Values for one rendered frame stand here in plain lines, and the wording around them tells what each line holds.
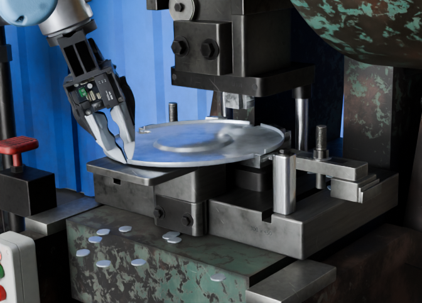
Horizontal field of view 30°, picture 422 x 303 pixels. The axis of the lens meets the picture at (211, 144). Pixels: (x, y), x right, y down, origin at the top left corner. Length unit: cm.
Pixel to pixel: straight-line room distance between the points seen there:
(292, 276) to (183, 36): 42
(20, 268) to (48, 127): 231
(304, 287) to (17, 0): 53
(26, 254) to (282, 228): 44
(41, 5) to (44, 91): 268
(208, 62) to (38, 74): 241
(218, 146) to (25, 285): 40
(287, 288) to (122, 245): 31
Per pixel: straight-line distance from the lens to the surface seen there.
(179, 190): 123
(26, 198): 140
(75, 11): 108
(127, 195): 137
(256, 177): 127
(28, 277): 136
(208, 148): 121
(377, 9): 88
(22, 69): 365
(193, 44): 125
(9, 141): 144
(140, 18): 307
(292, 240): 116
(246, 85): 124
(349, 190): 123
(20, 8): 90
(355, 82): 142
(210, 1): 125
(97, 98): 110
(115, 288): 132
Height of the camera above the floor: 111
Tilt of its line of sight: 15 degrees down
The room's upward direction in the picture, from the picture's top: 1 degrees counter-clockwise
